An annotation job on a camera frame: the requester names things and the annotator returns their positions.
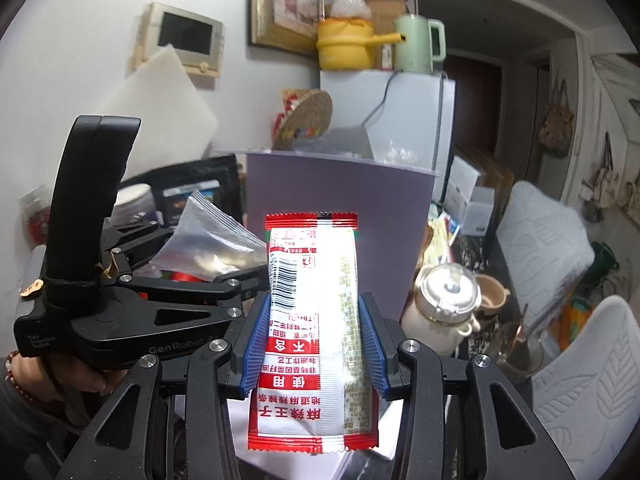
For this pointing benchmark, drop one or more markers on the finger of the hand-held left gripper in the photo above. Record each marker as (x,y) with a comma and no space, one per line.
(200,292)
(135,247)

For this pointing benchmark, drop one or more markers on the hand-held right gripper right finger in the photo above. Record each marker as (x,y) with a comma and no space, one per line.
(372,350)

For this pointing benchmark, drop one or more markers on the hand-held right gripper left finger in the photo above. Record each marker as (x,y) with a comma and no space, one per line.
(255,345)

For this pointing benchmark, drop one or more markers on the clear zip bag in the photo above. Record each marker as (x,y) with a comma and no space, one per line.
(210,245)

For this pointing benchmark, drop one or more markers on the red white striped sachet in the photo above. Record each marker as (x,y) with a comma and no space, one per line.
(310,340)

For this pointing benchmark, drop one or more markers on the lavender gift box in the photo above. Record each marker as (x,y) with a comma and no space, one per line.
(380,220)

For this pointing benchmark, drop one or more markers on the person's left forearm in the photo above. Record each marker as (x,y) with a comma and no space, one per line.
(30,435)

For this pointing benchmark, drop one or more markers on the person's left hand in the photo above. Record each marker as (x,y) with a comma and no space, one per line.
(75,377)

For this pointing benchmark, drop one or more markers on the white lidded jar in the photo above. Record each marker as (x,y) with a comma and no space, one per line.
(132,200)

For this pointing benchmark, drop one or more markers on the white ceramic pot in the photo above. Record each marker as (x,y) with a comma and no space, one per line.
(442,310)

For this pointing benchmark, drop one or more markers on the black snack bag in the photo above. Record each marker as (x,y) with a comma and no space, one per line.
(200,180)

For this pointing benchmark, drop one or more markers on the glass cup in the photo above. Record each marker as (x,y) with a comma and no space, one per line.
(520,355)

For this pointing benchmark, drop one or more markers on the metal spoon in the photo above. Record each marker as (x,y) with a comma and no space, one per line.
(522,325)

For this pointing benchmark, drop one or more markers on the white foam board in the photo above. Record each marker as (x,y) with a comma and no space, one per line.
(165,95)

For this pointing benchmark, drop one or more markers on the white storage box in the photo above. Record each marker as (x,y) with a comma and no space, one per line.
(467,195)

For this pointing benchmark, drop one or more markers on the small leaf pattern chair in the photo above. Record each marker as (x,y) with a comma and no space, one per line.
(545,250)

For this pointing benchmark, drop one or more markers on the round woven trivet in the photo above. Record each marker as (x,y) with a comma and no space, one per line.
(300,120)

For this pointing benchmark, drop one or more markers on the large leaf pattern chair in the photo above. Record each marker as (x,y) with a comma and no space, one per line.
(590,390)

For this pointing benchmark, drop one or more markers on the white fridge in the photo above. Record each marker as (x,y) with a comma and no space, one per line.
(350,100)

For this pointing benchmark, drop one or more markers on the dark wooden door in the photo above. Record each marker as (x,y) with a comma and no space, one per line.
(472,105)

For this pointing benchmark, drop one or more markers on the framed picture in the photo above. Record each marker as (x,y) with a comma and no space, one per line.
(285,5)

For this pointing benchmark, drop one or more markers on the yellow enamel pot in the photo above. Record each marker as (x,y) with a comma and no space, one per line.
(345,45)

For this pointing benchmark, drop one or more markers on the brown tote bag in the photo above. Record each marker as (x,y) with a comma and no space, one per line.
(556,120)

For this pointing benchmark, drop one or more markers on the green electric kettle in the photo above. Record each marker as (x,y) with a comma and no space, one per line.
(415,45)

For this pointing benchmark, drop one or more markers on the white plastic bag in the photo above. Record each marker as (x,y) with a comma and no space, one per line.
(347,5)

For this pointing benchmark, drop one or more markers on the brown carton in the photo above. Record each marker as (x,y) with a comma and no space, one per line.
(387,12)

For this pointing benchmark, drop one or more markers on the wall intercom panel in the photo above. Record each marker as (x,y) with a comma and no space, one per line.
(180,37)

